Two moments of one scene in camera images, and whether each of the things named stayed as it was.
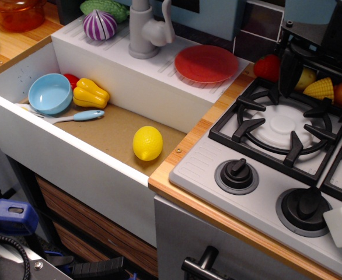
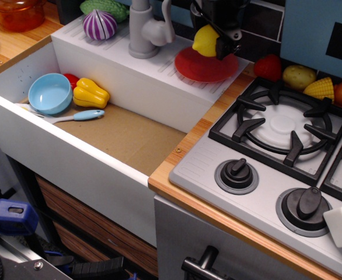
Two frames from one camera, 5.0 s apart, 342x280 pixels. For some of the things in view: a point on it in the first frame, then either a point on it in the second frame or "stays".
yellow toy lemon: [147, 143] → [205, 41]
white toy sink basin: [94, 118] stays
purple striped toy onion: [99, 25] stays
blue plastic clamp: [10, 217] stays
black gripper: [338, 38] → [225, 16]
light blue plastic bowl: [51, 93] stays
